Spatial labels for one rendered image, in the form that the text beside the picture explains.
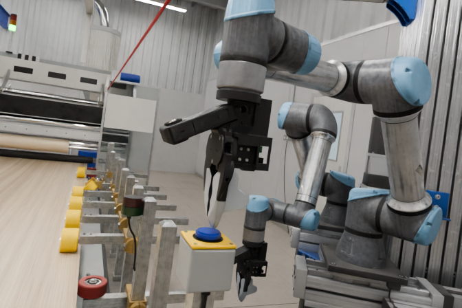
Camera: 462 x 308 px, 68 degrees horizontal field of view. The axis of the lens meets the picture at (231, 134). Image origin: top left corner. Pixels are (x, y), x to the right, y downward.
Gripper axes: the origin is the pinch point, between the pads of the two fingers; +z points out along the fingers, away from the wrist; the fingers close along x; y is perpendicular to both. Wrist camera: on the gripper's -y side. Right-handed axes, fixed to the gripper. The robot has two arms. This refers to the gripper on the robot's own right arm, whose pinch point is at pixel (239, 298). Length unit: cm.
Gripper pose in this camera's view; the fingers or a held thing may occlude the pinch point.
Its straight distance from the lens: 130.5
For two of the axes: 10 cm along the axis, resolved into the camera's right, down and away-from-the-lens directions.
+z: -1.3, 9.9, 0.1
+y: 9.2, 1.2, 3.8
